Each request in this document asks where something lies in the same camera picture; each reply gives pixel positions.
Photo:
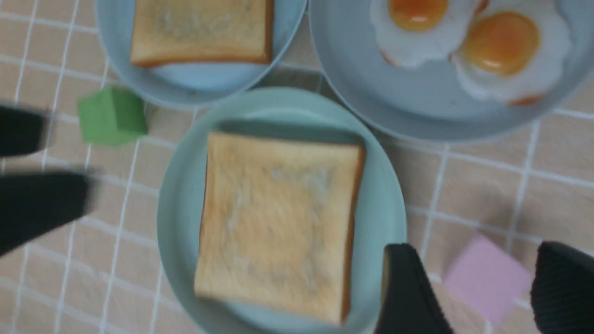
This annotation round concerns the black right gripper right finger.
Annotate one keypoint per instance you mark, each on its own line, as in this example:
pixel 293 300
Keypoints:
pixel 562 294

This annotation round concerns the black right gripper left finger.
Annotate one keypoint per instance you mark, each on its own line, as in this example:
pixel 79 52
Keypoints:
pixel 408 302

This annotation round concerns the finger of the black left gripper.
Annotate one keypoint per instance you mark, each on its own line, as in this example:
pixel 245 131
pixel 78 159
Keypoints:
pixel 33 204
pixel 22 131

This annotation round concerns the toast slice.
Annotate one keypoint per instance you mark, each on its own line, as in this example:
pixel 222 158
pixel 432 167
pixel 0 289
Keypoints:
pixel 277 224
pixel 202 31

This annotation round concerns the fried egg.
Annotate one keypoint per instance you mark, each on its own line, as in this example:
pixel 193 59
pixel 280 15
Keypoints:
pixel 514 53
pixel 409 33

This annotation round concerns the pink cube block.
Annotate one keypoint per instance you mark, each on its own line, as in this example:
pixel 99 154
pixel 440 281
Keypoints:
pixel 487 279

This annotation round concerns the green cube block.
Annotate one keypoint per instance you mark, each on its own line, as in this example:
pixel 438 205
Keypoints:
pixel 112 116

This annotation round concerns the blue plate left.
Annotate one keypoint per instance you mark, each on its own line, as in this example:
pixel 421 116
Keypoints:
pixel 194 85

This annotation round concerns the blue plate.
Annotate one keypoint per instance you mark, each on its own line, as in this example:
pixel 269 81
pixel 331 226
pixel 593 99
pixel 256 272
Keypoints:
pixel 428 103
pixel 194 85

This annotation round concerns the blue plate right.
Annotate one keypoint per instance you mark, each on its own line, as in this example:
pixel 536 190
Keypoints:
pixel 428 103

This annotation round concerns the mint green front plate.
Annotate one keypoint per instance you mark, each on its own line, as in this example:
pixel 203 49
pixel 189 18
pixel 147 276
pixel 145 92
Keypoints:
pixel 280 113

